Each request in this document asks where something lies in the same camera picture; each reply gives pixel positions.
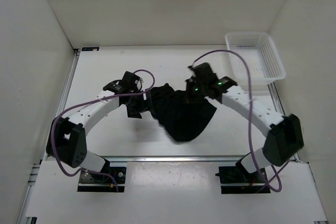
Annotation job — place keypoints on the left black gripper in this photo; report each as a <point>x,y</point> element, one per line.
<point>144,106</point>

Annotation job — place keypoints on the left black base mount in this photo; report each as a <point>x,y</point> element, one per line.
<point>93,183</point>

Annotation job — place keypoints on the dark label sticker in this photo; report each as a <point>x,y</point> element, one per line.
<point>90,48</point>

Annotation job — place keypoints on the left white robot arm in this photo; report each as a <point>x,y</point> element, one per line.
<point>67,138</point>

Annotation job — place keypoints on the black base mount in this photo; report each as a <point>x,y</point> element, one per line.
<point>234,181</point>
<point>93,183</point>

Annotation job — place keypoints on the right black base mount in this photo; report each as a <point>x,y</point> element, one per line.
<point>234,181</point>

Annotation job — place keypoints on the aluminium front rail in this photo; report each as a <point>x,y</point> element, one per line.
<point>173,159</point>

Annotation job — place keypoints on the white plastic mesh basket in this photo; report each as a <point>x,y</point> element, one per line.
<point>260,53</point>

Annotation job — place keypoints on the black shorts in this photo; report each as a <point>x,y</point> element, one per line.
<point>183,121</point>

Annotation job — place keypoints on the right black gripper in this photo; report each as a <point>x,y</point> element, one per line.
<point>190,82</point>

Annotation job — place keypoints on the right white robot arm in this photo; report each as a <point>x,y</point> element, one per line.
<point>283,133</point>

